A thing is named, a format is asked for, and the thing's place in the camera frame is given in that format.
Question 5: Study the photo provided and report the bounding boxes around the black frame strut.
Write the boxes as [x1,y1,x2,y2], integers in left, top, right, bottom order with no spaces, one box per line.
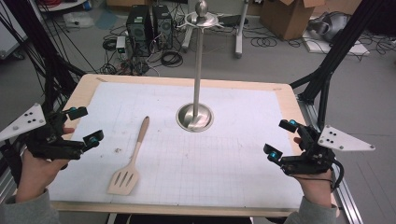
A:
[289,0,386,130]

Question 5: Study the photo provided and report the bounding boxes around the clear plastic bag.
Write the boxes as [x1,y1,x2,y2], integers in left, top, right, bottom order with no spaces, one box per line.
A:
[64,11,94,29]

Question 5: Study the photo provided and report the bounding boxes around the person's right hand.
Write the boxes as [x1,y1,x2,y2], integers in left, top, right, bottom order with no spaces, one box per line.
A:
[292,136,335,208]

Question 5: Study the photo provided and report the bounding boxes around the cardboard box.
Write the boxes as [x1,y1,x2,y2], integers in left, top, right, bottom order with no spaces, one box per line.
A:
[260,0,326,41]

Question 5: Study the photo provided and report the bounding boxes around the white flat board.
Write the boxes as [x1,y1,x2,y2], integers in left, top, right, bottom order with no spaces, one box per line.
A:
[302,29,372,57]

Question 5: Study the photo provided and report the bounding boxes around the white round table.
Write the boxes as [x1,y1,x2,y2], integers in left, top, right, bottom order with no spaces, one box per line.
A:
[36,0,88,13]

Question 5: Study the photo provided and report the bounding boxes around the coil of black cable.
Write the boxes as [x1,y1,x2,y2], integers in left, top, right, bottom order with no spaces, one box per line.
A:
[160,50,184,68]

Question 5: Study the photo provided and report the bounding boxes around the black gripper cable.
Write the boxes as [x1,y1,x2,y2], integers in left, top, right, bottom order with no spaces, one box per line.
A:
[292,158,346,191]

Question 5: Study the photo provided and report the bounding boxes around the aluminium rail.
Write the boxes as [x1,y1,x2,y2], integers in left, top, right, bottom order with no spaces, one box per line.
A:
[0,169,17,203]
[297,97,363,224]

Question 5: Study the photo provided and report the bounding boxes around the wooden slotted spatula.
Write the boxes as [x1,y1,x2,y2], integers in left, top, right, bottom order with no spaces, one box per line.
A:
[106,116,150,196]

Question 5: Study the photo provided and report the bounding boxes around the thin black cable loops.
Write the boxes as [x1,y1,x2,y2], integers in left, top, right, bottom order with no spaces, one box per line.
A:
[250,36,278,49]

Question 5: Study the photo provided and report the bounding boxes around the white metal stand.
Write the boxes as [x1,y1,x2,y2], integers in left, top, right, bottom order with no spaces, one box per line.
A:
[181,0,250,60]

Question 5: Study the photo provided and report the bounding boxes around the black frame with cables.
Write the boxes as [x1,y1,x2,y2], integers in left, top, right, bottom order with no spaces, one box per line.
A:
[0,0,87,116]

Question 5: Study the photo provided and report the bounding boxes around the white power adapter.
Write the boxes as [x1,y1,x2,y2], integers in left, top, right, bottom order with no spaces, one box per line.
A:
[115,35,127,54]

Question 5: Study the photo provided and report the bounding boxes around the person's left hand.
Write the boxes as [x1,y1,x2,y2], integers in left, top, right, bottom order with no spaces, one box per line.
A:
[15,125,76,203]

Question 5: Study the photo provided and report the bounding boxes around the metal utensil stand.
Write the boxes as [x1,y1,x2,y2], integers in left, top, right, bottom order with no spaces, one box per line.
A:
[176,0,225,133]

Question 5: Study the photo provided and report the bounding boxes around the slim black computer tower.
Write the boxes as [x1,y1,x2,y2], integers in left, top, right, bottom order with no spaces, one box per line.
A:
[152,4,174,50]

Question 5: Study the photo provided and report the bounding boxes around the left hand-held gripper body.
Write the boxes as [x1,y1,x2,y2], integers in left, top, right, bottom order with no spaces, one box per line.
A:
[0,103,86,161]

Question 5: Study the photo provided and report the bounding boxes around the white grid mat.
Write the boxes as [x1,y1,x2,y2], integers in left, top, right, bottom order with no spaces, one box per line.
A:
[48,81,304,209]

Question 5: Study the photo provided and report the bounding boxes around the large black computer tower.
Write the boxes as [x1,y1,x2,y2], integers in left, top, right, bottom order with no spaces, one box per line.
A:
[125,4,154,59]

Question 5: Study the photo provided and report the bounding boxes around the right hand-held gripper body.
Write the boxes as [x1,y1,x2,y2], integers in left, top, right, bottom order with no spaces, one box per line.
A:
[279,124,376,176]

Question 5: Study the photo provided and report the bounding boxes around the grey bag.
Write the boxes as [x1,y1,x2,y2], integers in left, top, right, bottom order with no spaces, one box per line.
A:
[307,11,351,43]

